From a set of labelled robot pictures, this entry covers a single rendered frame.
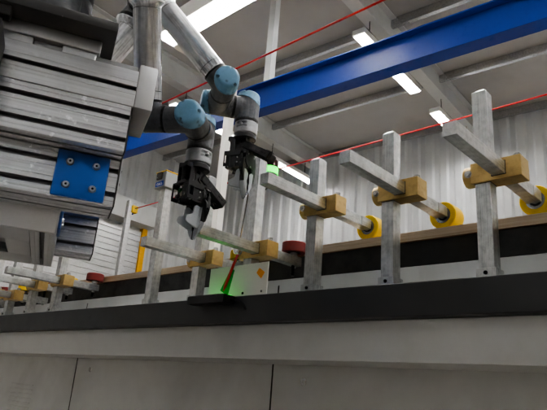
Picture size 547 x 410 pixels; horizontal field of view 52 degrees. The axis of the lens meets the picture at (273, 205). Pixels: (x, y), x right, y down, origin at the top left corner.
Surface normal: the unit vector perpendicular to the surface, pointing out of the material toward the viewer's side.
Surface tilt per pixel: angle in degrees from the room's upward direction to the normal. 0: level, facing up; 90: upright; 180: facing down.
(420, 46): 90
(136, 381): 90
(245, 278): 90
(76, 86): 90
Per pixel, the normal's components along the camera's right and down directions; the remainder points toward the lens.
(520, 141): -0.61, -0.29
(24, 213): 0.37, -0.27
